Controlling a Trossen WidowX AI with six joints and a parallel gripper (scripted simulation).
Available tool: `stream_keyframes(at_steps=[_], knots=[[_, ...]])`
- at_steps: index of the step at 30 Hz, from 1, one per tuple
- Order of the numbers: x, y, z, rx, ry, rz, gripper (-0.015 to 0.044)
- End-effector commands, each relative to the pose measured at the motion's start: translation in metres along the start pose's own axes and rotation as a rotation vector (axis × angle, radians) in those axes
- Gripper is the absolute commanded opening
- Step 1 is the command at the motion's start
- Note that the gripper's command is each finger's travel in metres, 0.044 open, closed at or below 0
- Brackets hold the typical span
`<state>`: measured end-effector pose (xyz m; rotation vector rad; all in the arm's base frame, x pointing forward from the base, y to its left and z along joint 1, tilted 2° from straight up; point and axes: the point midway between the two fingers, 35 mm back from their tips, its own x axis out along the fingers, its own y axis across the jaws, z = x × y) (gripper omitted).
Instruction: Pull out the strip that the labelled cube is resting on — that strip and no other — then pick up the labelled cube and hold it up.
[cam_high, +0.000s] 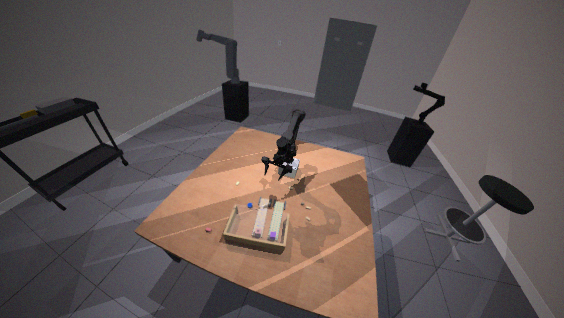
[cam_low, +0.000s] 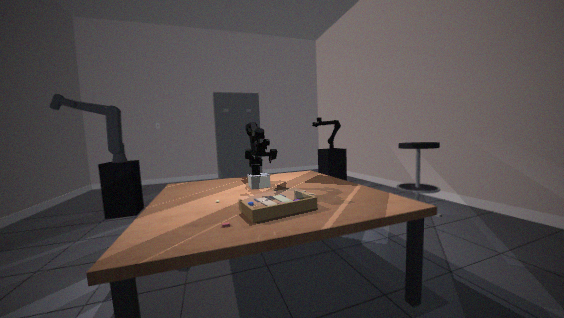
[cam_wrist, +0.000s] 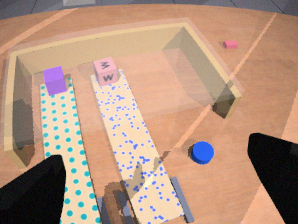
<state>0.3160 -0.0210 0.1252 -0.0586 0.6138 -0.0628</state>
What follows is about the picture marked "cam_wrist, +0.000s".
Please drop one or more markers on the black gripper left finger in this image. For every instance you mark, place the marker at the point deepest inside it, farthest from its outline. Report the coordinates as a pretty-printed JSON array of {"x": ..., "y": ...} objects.
[{"x": 37, "y": 196}]

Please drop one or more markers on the cream strip with teal dots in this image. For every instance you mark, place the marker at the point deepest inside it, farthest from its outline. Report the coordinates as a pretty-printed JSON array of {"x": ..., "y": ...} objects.
[{"x": 80, "y": 205}]

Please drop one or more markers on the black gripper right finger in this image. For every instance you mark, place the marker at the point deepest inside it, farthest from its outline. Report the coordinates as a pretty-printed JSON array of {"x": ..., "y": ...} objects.
[{"x": 276, "y": 163}]

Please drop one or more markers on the blue cylinder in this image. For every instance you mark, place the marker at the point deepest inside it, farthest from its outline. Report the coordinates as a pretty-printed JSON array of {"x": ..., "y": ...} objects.
[{"x": 202, "y": 152}]

